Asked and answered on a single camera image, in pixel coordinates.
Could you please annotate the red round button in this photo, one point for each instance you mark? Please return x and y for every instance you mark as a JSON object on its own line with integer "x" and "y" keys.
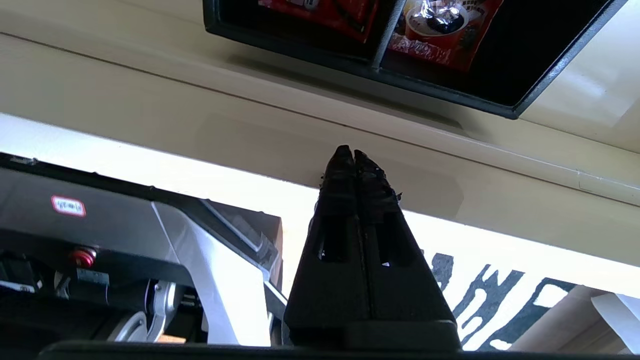
{"x": 83, "y": 257}

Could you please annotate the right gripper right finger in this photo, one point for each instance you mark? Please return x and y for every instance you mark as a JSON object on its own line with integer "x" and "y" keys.
{"x": 400, "y": 290}

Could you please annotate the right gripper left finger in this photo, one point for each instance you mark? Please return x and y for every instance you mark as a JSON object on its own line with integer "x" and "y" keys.
{"x": 332, "y": 280}

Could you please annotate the black white patterned rug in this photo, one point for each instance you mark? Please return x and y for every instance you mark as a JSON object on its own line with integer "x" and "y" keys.
{"x": 500, "y": 295}

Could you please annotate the black compartment organizer box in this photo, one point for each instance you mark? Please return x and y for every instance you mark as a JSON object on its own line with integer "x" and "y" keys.
{"x": 300, "y": 42}

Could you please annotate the grey black robot chassis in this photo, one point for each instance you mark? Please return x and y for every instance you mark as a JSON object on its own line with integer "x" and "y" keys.
{"x": 125, "y": 235}

